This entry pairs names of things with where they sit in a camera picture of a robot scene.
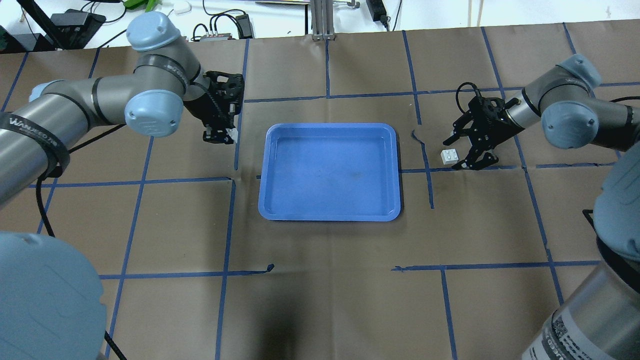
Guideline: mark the blue plastic tray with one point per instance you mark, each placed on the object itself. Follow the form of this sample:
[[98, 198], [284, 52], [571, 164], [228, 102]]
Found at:
[[330, 172]]

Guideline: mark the white block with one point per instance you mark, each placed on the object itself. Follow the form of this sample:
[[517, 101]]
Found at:
[[233, 134], [449, 157]]

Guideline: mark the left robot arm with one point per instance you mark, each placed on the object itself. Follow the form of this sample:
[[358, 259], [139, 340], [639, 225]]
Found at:
[[50, 293]]

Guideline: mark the aluminium frame post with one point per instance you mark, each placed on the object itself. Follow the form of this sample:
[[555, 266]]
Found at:
[[322, 20]]

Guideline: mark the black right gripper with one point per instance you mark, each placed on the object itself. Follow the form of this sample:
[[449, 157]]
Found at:
[[494, 123]]

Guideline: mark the black power adapter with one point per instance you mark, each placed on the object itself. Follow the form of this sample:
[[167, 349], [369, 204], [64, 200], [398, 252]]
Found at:
[[378, 12]]

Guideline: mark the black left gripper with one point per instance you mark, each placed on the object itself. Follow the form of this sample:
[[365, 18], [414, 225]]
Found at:
[[209, 114]]

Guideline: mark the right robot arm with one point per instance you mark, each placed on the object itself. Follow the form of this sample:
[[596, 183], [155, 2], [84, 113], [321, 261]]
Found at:
[[601, 319]]

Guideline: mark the brown paper table cover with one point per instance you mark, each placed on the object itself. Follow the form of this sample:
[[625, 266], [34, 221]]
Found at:
[[445, 194]]

